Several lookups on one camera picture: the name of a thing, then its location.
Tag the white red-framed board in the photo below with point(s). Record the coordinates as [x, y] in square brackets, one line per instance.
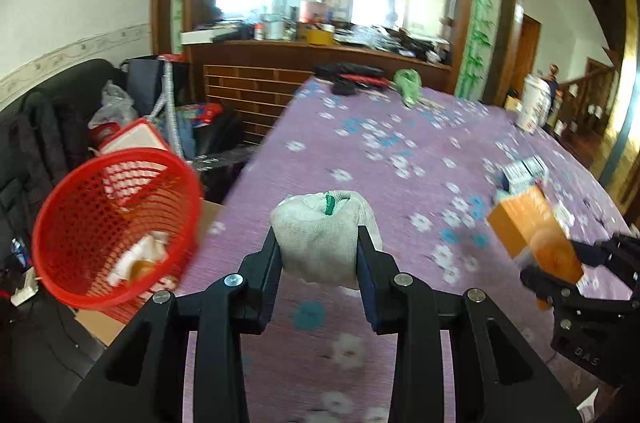
[138, 134]

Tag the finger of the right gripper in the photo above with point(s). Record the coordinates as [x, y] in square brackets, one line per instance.
[556, 292]
[620, 255]

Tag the green crumpled cloth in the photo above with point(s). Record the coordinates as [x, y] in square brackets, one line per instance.
[408, 83]

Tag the wooden brick-pattern counter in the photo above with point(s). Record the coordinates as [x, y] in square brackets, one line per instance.
[258, 79]

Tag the blue white medicine box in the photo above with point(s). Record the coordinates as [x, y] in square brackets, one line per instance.
[520, 175]

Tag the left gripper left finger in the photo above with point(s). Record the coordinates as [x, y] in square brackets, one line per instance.
[180, 357]

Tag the white power strip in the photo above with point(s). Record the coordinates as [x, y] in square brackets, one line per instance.
[28, 289]

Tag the white cartoon paper cup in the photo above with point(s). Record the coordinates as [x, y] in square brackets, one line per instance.
[535, 103]

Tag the black red tool on table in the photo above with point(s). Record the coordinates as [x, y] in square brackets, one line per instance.
[349, 79]

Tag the red plastic mesh basket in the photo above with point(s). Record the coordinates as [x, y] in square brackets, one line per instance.
[118, 229]

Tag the stair newel post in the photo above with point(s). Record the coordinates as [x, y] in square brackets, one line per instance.
[552, 80]

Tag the orange cardboard box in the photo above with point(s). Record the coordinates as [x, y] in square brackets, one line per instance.
[528, 230]

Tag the white wadded tissue ball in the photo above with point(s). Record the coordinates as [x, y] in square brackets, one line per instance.
[318, 235]

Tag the clear plastic bag on sofa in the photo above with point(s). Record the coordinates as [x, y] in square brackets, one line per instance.
[116, 107]

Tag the purple floral tablecloth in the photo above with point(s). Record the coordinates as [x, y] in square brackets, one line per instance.
[430, 174]

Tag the black leather sofa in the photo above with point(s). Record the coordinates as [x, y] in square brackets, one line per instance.
[44, 135]

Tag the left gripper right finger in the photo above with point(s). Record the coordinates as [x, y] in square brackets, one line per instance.
[497, 376]

